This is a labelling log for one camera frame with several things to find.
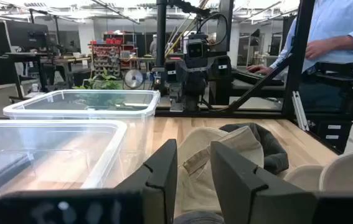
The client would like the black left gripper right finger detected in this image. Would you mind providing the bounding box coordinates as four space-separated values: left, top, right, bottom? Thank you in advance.
210 141 317 224

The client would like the black computer monitor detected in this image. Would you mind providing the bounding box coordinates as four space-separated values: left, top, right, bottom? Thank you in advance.
6 20 50 50

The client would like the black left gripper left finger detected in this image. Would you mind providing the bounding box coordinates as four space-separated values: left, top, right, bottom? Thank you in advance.
113 139 179 224

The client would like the small round desk fan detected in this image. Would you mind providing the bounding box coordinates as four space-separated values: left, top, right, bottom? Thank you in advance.
123 68 145 90

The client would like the clear plastic storage bin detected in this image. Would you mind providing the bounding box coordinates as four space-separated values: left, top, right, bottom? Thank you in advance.
0 119 128 203
2 89 161 156

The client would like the dark grey fabric hat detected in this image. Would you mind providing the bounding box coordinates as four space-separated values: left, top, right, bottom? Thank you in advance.
219 122 289 175

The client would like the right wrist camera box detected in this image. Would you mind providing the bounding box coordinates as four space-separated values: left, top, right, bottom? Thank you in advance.
186 34 210 60

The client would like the shelf with red bins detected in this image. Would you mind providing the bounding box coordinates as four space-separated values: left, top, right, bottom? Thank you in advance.
89 37 125 77

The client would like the black office desk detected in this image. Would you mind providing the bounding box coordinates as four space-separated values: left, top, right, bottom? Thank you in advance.
0 51 59 102

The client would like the green potted plant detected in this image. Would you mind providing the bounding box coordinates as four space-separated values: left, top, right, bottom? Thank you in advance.
72 67 120 91

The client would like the beige fabric bucket hat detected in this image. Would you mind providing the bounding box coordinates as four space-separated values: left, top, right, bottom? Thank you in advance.
175 125 265 215

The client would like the cream bucket hat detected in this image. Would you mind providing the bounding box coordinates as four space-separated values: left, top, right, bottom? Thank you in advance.
318 148 353 192
283 164 325 191

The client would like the person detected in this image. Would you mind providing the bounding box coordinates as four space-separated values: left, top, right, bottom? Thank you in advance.
246 0 353 113

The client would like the black metal rig frame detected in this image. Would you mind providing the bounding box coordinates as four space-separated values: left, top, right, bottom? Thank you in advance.
154 0 353 155

